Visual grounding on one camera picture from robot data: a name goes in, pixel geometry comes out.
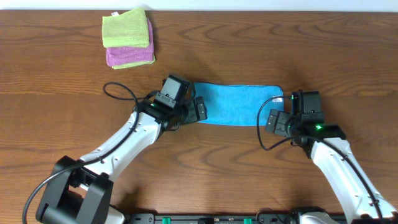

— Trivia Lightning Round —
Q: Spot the blue microfiber cloth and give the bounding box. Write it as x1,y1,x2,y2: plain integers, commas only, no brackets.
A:
195,82,284,126

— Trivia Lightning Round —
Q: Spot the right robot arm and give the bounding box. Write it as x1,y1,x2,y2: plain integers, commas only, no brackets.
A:
266,109,397,223

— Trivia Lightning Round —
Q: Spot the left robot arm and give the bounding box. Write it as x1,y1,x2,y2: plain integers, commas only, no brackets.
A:
35,93,206,223

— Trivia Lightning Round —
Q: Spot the bottom green folded cloth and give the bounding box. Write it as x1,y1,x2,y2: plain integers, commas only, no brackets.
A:
112,55,155,70

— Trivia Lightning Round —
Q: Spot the green folded cloth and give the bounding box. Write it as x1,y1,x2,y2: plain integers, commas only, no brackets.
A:
102,8,150,48
112,55,155,70

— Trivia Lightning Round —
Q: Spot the purple folded cloth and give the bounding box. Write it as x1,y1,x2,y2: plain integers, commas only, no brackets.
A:
106,19,154,67

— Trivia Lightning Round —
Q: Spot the top green folded cloth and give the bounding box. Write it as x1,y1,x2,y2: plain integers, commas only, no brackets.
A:
102,8,150,48

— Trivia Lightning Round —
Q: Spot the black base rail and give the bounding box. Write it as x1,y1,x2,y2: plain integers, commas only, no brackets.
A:
126,212,352,224

